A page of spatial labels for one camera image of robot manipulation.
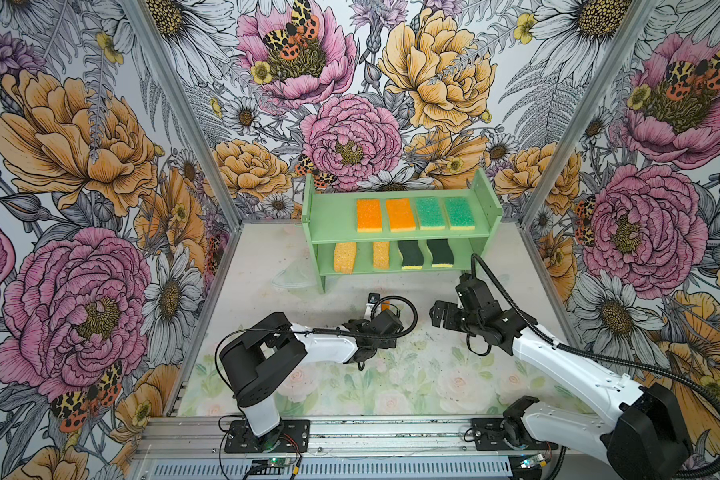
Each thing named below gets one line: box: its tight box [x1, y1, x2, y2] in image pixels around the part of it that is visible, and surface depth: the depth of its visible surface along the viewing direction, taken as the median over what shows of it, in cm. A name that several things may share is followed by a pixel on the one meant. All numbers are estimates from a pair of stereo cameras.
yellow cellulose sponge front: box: [373, 241, 390, 269], surface depth 94 cm
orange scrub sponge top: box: [386, 198, 416, 232], surface depth 85 cm
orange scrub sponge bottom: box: [357, 199, 382, 233], surface depth 84 cm
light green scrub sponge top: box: [445, 197, 476, 231], surface depth 86 cm
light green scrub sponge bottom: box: [416, 197, 445, 230], surface depth 86 cm
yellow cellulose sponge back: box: [334, 242, 357, 275], surface depth 93 cm
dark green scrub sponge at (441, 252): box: [426, 238, 454, 268], surface depth 96 cm
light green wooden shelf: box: [301, 168, 503, 294], surface depth 89 cm
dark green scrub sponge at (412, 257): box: [397, 240, 424, 270], surface depth 95 cm
